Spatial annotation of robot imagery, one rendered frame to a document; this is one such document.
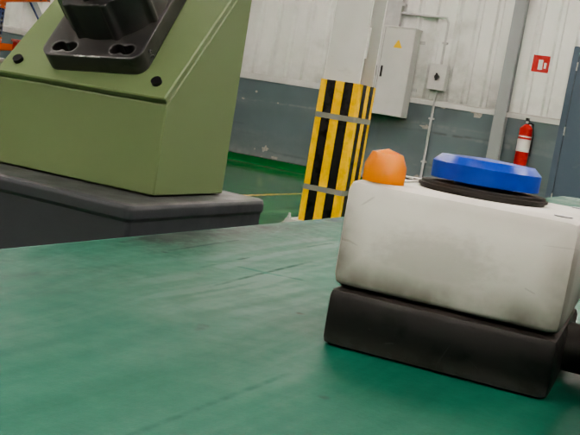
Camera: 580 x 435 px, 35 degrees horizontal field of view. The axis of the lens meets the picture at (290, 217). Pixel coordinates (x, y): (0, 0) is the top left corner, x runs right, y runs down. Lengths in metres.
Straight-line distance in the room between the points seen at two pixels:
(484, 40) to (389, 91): 1.31
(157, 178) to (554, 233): 0.43
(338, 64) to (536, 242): 6.55
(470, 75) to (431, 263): 11.58
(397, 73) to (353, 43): 5.05
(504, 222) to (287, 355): 0.08
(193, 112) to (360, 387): 0.46
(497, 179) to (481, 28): 11.57
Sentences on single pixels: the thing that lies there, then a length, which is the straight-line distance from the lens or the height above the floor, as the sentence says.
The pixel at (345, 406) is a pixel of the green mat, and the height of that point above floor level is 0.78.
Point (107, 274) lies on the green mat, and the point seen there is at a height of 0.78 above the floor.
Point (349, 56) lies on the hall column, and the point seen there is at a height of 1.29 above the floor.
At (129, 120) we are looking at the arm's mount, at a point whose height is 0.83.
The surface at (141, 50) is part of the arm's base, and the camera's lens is 0.70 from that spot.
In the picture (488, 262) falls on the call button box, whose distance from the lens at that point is 0.31.
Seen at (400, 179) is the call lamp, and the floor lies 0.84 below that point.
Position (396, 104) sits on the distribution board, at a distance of 11.82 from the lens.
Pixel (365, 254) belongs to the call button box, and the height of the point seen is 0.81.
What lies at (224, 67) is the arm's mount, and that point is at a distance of 0.75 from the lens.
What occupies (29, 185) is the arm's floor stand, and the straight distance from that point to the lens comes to 0.68.
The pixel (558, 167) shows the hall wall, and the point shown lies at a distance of 11.53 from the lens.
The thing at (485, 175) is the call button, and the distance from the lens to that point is 0.33.
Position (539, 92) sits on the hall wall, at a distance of 11.64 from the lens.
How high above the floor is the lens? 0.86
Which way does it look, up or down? 7 degrees down
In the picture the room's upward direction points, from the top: 9 degrees clockwise
